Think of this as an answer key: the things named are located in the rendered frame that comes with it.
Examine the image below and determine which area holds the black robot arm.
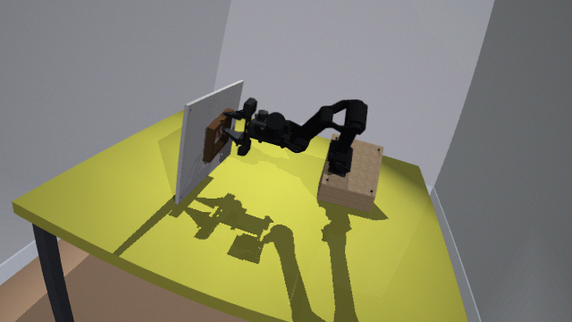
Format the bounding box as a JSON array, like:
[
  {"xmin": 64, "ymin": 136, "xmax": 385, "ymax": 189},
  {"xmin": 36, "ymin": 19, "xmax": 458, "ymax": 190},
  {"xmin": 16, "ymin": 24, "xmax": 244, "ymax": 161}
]
[{"xmin": 254, "ymin": 99, "xmax": 368, "ymax": 178}]

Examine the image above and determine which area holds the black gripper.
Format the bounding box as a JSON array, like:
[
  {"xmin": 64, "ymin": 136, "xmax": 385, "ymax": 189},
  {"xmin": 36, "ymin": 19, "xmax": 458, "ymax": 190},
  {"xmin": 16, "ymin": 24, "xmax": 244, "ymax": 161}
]
[{"xmin": 221, "ymin": 97, "xmax": 267, "ymax": 157}]

